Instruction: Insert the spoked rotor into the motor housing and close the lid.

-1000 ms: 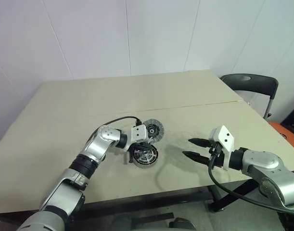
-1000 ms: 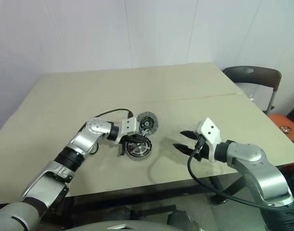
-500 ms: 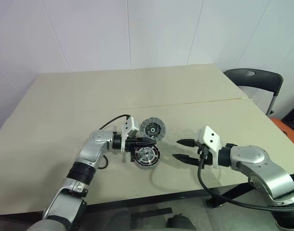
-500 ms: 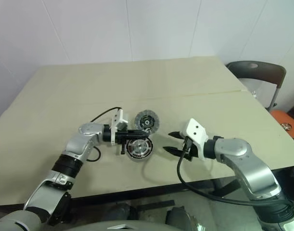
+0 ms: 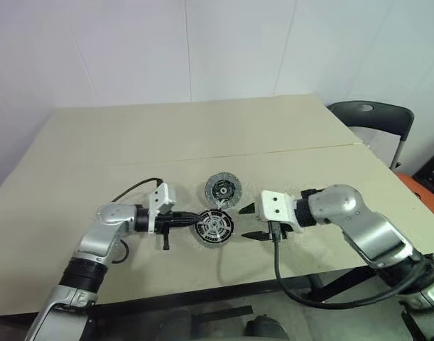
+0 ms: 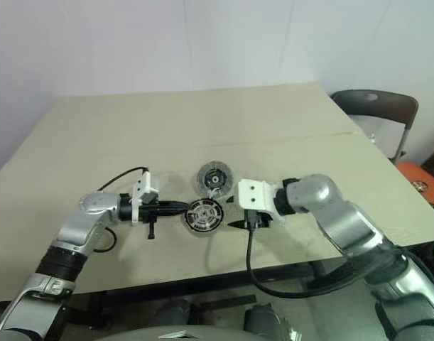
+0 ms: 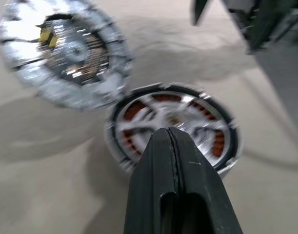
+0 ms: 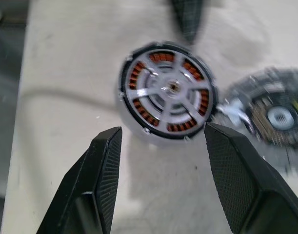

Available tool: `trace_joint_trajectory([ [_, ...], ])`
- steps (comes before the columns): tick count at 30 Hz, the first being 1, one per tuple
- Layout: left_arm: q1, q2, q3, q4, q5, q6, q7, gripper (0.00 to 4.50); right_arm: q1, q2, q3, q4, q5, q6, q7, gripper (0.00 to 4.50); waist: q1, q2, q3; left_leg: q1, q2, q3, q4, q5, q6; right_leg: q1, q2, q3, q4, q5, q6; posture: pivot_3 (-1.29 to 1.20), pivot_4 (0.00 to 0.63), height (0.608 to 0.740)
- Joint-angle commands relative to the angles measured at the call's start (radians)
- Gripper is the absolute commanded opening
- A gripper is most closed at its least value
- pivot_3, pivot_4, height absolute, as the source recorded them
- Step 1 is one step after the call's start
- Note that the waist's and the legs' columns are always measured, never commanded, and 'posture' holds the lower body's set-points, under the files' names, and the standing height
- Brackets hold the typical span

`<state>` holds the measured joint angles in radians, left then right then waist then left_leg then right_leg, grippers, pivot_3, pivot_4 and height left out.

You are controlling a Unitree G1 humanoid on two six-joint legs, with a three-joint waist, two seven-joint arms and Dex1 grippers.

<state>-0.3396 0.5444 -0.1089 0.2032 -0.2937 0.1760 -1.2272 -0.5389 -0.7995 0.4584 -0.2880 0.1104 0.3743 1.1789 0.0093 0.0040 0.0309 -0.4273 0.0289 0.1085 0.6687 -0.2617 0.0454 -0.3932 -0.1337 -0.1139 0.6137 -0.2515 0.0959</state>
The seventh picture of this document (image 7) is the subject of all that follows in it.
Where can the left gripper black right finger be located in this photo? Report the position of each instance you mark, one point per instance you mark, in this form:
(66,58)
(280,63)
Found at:
(202,175)

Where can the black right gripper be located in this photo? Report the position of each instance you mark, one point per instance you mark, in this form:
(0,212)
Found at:
(265,24)

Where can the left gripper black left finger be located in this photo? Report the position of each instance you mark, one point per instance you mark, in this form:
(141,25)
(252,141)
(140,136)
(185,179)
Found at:
(148,182)

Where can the motor stator housing copper windings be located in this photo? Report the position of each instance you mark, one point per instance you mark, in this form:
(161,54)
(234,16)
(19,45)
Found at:
(108,139)

